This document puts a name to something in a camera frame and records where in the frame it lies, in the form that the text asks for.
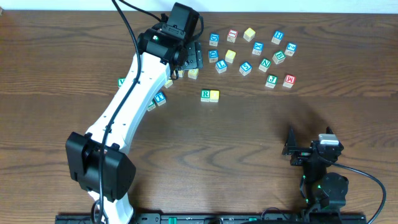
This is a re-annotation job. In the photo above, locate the yellow O block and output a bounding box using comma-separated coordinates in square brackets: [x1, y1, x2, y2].
[210, 90, 220, 103]
[225, 50, 236, 63]

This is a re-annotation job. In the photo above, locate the green R block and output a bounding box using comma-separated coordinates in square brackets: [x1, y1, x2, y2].
[200, 90, 210, 102]

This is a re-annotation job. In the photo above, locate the green B block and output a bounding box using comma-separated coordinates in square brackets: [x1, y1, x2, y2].
[272, 51, 286, 64]

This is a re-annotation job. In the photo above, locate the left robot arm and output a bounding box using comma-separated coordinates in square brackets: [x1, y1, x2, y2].
[65, 1, 204, 223]

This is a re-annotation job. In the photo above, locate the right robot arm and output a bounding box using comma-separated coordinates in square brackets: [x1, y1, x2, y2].
[282, 128, 349, 224]

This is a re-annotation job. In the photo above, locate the yellow S block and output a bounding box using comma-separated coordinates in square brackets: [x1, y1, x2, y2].
[188, 68, 198, 80]

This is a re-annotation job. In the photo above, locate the blue D block lower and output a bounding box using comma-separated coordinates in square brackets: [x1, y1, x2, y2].
[208, 50, 218, 63]

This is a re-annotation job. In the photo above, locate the blue d block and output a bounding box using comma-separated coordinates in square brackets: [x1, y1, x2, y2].
[209, 33, 220, 47]
[208, 50, 218, 63]

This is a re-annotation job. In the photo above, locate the yellow K block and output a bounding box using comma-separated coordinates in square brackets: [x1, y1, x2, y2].
[178, 70, 185, 78]

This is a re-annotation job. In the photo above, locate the blue L block lower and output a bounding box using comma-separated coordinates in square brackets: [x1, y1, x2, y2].
[215, 60, 228, 73]

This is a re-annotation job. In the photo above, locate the blue D block upper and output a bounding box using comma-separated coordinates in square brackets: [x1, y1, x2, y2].
[209, 33, 220, 47]

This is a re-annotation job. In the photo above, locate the yellow C block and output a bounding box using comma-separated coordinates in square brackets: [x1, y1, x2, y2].
[164, 80, 174, 88]

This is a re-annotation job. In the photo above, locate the red I block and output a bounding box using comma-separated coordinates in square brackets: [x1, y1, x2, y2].
[227, 29, 238, 43]

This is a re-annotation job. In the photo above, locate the blue 5 block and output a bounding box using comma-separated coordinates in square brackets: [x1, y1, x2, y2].
[239, 62, 252, 76]

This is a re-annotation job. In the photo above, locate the blue T block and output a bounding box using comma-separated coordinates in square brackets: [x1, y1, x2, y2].
[154, 91, 167, 106]

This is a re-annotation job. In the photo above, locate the yellow block top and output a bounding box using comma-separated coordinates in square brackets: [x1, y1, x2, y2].
[243, 27, 256, 42]

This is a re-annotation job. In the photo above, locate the red M block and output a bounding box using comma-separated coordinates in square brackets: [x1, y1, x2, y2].
[282, 74, 296, 88]

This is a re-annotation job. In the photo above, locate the blue X block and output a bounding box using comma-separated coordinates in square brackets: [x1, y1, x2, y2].
[252, 42, 264, 55]

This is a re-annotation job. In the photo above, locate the green 4 block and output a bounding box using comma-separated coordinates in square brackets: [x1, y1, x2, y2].
[147, 100, 156, 111]

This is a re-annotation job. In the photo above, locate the green J block right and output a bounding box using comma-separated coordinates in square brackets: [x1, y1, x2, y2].
[265, 75, 278, 88]

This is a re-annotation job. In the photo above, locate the green N block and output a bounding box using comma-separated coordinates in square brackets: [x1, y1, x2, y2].
[259, 58, 271, 72]

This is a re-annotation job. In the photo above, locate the green V block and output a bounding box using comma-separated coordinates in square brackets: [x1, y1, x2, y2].
[118, 78, 126, 88]

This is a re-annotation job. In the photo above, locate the blue H block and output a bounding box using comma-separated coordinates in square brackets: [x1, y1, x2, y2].
[271, 30, 284, 45]

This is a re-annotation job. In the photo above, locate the blue 2 block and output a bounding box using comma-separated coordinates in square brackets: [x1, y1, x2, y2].
[284, 42, 297, 57]

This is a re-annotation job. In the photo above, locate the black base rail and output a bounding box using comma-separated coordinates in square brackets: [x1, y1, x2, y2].
[54, 212, 367, 224]

